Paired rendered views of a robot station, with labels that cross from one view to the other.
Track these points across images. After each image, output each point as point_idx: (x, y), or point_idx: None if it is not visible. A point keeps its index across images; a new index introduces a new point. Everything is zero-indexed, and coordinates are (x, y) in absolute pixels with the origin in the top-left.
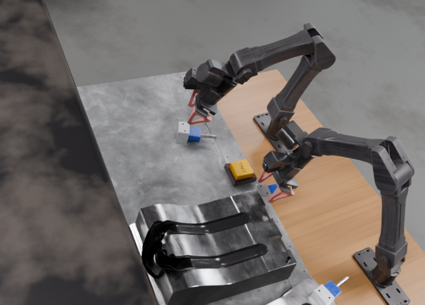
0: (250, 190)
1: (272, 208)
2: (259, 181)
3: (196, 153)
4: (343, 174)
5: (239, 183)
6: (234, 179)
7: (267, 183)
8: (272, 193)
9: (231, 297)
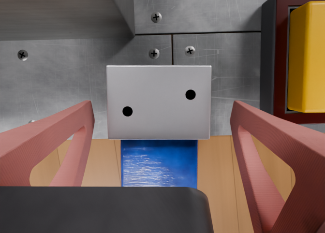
0: (218, 73)
1: (103, 136)
2: (235, 111)
3: None
4: None
5: (268, 25)
6: (296, 1)
7: (236, 172)
8: (138, 155)
9: None
